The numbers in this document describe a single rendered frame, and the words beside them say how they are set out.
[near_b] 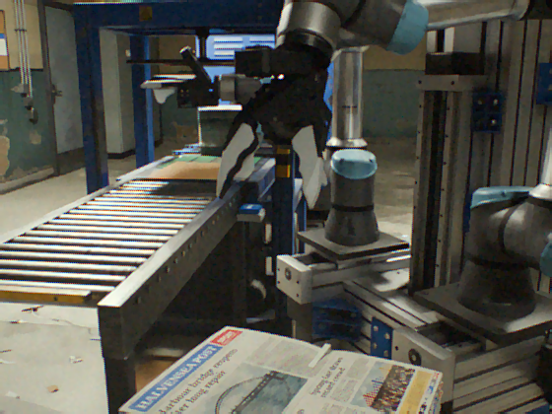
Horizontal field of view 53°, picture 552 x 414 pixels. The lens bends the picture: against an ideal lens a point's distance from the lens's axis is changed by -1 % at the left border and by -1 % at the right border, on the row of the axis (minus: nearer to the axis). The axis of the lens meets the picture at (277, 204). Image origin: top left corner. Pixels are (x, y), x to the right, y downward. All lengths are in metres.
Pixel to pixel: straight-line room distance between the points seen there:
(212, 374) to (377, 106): 9.10
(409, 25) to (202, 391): 0.57
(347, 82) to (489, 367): 0.83
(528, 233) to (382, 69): 8.87
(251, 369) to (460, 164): 0.68
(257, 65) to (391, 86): 9.24
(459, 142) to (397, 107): 8.56
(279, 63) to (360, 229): 0.91
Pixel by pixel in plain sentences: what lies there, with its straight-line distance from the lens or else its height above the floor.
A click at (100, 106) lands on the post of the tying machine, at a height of 1.11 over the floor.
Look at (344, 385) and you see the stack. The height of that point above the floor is 0.83.
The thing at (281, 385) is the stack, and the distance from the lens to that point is 0.82.
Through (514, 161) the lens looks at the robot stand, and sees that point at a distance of 1.33.
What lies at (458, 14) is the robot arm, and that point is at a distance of 0.98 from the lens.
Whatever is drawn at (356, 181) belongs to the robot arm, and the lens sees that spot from 1.44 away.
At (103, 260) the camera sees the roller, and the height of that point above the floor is 0.80.
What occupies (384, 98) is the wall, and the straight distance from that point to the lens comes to 9.81.
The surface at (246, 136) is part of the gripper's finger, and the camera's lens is 0.65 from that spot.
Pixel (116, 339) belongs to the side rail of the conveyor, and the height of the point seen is 0.72.
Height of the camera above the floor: 1.26
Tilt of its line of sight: 13 degrees down
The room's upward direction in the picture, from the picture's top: straight up
